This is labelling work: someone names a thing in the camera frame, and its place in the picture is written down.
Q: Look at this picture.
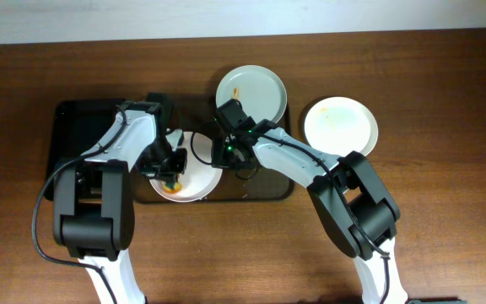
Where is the yellow green sponge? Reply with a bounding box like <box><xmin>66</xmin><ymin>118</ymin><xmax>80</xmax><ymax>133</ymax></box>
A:
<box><xmin>161</xmin><ymin>182</ymin><xmax>183</xmax><ymax>194</ymax></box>

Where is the white plate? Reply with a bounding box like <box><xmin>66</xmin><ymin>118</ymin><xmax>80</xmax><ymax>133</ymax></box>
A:
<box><xmin>303</xmin><ymin>97</ymin><xmax>379</xmax><ymax>156</ymax></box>
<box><xmin>150</xmin><ymin>131</ymin><xmax>223</xmax><ymax>203</ymax></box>

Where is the grey-green plate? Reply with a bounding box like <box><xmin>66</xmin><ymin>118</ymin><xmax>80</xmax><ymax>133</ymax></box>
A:
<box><xmin>215</xmin><ymin>65</ymin><xmax>288</xmax><ymax>122</ymax></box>

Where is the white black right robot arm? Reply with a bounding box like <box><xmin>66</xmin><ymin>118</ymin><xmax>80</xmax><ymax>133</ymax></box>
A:
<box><xmin>212</xmin><ymin>127</ymin><xmax>408</xmax><ymax>303</ymax></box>

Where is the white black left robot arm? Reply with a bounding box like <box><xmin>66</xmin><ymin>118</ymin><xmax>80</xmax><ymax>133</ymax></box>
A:
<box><xmin>53</xmin><ymin>101</ymin><xmax>187</xmax><ymax>303</ymax></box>

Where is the brown serving tray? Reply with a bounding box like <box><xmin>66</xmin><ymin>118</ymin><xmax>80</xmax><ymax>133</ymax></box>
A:
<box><xmin>131</xmin><ymin>95</ymin><xmax>294</xmax><ymax>204</ymax></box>

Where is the black sponge tray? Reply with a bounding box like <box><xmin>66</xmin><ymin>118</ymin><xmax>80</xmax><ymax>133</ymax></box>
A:
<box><xmin>46</xmin><ymin>98</ymin><xmax>124</xmax><ymax>200</ymax></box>

